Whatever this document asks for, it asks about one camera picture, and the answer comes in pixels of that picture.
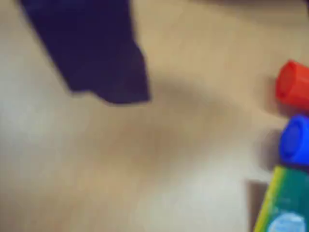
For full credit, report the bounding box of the red plastic cap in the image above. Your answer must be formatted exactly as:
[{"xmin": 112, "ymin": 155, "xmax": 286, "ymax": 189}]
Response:
[{"xmin": 275, "ymin": 59, "xmax": 309, "ymax": 110}]

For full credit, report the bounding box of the blue plastic cap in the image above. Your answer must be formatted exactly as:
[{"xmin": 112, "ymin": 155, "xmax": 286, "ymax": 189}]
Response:
[{"xmin": 279, "ymin": 115, "xmax": 309, "ymax": 167}]

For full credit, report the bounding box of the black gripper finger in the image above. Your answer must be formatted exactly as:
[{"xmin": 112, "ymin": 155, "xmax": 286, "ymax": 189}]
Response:
[{"xmin": 19, "ymin": 0, "xmax": 151, "ymax": 105}]

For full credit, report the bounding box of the green box with yellow edge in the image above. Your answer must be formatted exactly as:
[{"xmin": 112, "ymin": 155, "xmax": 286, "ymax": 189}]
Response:
[{"xmin": 253, "ymin": 165, "xmax": 309, "ymax": 232}]

